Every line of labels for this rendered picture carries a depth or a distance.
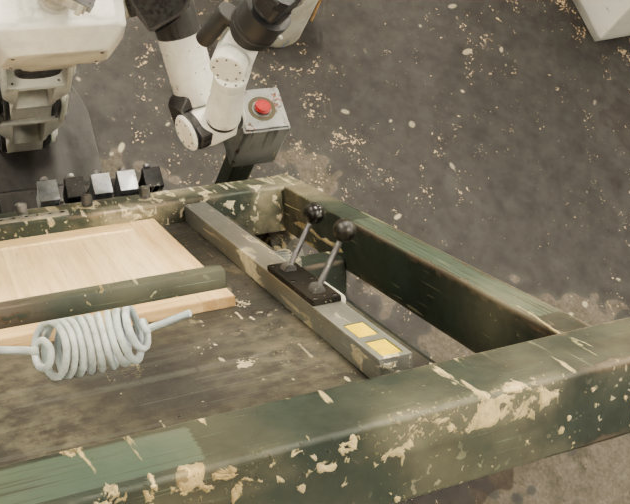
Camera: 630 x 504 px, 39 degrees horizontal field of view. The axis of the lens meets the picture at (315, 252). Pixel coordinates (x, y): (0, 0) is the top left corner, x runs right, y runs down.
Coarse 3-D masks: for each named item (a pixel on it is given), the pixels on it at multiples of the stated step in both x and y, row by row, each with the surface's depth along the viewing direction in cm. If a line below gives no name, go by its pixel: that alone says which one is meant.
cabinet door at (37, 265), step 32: (128, 224) 195; (0, 256) 177; (32, 256) 176; (64, 256) 175; (96, 256) 175; (128, 256) 174; (160, 256) 172; (192, 256) 171; (0, 288) 159; (32, 288) 158; (64, 288) 157; (224, 288) 153
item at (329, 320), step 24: (192, 216) 196; (216, 216) 190; (216, 240) 181; (240, 240) 172; (240, 264) 168; (264, 264) 158; (264, 288) 157; (288, 288) 146; (312, 312) 137; (336, 312) 134; (336, 336) 130; (384, 336) 125; (360, 360) 123; (384, 360) 118; (408, 360) 119
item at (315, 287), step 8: (336, 224) 139; (344, 224) 138; (352, 224) 139; (336, 232) 139; (344, 232) 138; (352, 232) 139; (336, 240) 140; (344, 240) 139; (336, 248) 140; (328, 264) 140; (328, 272) 140; (320, 280) 140; (312, 288) 140; (320, 288) 140
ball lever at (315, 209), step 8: (304, 208) 150; (312, 208) 149; (320, 208) 149; (304, 216) 150; (312, 216) 149; (320, 216) 149; (304, 232) 150; (304, 240) 151; (296, 248) 151; (296, 256) 151; (288, 264) 150
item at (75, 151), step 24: (72, 96) 288; (72, 120) 284; (72, 144) 281; (0, 168) 271; (24, 168) 273; (48, 168) 275; (72, 168) 278; (96, 168) 280; (0, 192) 267; (24, 192) 268
